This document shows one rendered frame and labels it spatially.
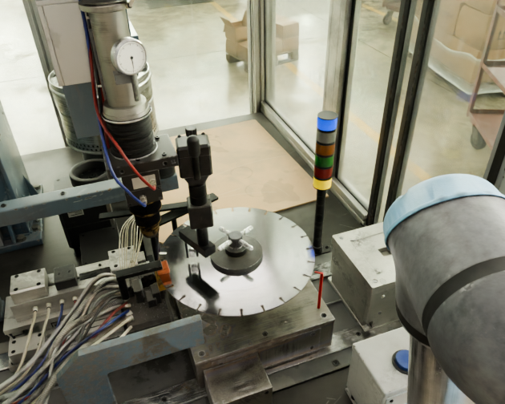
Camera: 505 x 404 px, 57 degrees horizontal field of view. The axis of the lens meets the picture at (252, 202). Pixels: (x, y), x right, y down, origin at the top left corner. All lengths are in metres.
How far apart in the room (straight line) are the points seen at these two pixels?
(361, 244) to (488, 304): 0.77
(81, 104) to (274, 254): 0.48
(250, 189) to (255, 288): 0.65
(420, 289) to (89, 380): 0.61
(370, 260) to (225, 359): 0.38
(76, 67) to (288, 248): 0.54
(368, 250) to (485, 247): 0.72
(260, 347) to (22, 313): 0.53
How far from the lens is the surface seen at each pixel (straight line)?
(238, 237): 0.95
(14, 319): 1.20
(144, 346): 0.83
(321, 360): 1.07
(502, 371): 0.37
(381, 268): 1.07
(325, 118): 1.06
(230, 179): 1.57
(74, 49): 0.77
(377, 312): 1.09
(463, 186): 0.45
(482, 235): 0.40
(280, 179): 1.57
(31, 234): 1.48
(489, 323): 0.36
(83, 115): 0.89
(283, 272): 0.95
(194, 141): 0.73
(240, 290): 0.92
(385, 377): 0.89
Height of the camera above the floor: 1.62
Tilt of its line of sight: 36 degrees down
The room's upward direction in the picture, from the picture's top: 2 degrees counter-clockwise
